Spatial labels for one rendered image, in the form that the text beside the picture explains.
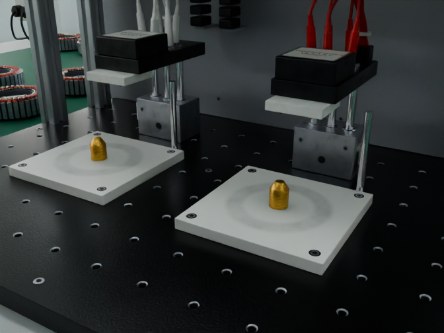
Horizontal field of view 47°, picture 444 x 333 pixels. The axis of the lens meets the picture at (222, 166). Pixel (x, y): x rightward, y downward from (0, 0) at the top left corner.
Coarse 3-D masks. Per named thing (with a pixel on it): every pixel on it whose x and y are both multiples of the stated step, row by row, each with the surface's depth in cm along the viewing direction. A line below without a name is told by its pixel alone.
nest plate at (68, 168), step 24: (72, 144) 67; (120, 144) 67; (144, 144) 67; (24, 168) 59; (48, 168) 59; (72, 168) 59; (96, 168) 59; (120, 168) 59; (144, 168) 59; (72, 192) 55; (96, 192) 54; (120, 192) 55
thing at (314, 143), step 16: (304, 128) 60; (320, 128) 60; (336, 128) 60; (304, 144) 61; (320, 144) 59; (336, 144) 58; (352, 144) 57; (304, 160) 61; (320, 160) 60; (336, 160) 59; (352, 160) 58; (336, 176) 60; (352, 176) 59
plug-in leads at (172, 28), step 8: (168, 0) 69; (176, 0) 66; (168, 8) 65; (176, 8) 67; (152, 16) 66; (160, 16) 69; (168, 16) 65; (176, 16) 67; (144, 24) 68; (152, 24) 66; (160, 24) 69; (168, 24) 65; (176, 24) 67; (168, 32) 66; (176, 32) 68; (168, 40) 66; (176, 40) 68
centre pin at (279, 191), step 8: (272, 184) 50; (280, 184) 49; (272, 192) 50; (280, 192) 49; (288, 192) 50; (272, 200) 50; (280, 200) 50; (288, 200) 50; (272, 208) 50; (280, 208) 50
